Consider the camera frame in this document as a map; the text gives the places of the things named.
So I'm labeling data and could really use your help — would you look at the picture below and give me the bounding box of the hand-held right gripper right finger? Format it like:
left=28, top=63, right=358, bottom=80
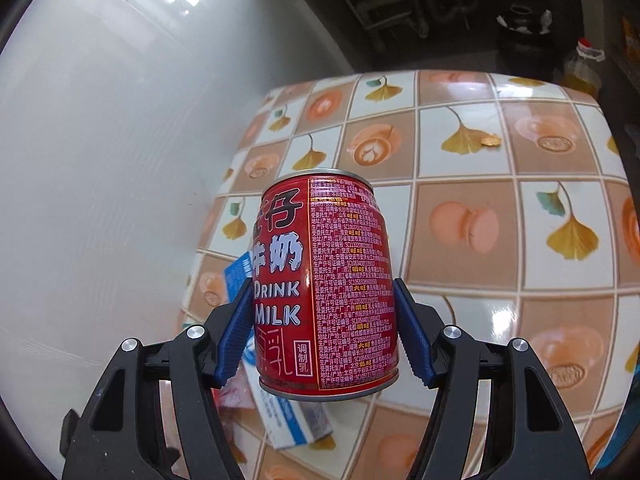
left=392, top=277, right=593, bottom=480

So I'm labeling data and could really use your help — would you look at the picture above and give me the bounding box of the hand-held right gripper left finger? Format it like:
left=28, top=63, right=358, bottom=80
left=60, top=277, right=256, bottom=480

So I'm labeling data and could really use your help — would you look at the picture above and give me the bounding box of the red drink can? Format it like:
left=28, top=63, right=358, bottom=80
left=252, top=172, right=401, bottom=402

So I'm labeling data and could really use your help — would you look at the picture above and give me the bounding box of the white and blue box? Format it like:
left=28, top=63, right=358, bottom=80
left=240, top=360, right=336, bottom=451

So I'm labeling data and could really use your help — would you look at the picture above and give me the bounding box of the blue carton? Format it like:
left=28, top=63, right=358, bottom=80
left=222, top=250, right=256, bottom=306

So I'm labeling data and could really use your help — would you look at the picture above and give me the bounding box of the dark jar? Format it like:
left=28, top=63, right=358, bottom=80
left=495, top=4, right=553, bottom=68

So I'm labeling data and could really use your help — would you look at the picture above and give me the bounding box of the cooking oil bottle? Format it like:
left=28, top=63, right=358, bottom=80
left=562, top=37, right=606, bottom=98

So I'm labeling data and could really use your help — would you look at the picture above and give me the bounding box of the orange food package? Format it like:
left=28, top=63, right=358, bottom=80
left=622, top=17, right=640, bottom=56

